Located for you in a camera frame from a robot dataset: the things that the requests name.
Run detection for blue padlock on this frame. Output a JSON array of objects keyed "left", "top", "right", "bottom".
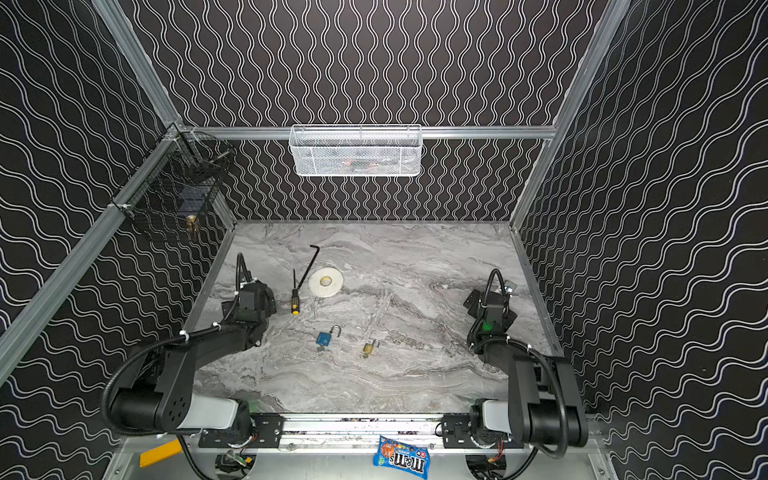
[{"left": 316, "top": 325, "right": 342, "bottom": 352}]

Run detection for brass padlock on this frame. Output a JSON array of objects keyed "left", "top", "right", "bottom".
[{"left": 362, "top": 339, "right": 380, "bottom": 358}]

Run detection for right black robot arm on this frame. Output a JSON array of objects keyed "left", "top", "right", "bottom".
[{"left": 464, "top": 268, "right": 589, "bottom": 458}]

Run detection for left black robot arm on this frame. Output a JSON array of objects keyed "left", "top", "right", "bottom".
[{"left": 100, "top": 254, "right": 276, "bottom": 442}]

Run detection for black hex key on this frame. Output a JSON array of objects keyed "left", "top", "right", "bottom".
[{"left": 296, "top": 244, "right": 320, "bottom": 292}]

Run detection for black yellow screwdriver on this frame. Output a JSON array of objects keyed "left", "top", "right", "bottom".
[{"left": 290, "top": 270, "right": 301, "bottom": 315}]

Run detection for white tape roll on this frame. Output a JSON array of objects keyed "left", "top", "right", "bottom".
[{"left": 309, "top": 267, "right": 344, "bottom": 298}]

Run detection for brass item in black basket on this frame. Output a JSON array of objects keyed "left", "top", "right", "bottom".
[{"left": 185, "top": 215, "right": 200, "bottom": 236}]

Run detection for white mesh basket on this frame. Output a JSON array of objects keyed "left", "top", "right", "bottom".
[{"left": 288, "top": 124, "right": 424, "bottom": 177}]

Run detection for M&M's candy bag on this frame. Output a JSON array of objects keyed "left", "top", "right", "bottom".
[{"left": 372, "top": 436, "right": 431, "bottom": 479}]

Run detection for yellow block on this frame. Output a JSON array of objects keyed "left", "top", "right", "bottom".
[{"left": 139, "top": 440, "right": 183, "bottom": 468}]

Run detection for black wire basket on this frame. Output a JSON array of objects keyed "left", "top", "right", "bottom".
[{"left": 117, "top": 131, "right": 236, "bottom": 243}]

